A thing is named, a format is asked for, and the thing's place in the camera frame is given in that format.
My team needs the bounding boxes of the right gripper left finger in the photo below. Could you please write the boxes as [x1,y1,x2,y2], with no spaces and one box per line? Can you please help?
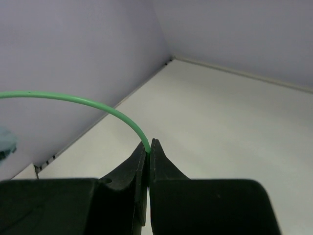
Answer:
[0,143,147,235]

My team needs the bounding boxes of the green headphone cable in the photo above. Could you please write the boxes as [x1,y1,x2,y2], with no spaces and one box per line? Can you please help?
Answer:
[0,91,151,155]

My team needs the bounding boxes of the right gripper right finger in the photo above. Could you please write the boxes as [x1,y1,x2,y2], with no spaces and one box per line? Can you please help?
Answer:
[149,139,281,235]

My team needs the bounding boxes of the light blue headphones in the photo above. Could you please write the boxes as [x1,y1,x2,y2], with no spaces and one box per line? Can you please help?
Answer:
[0,127,17,162]

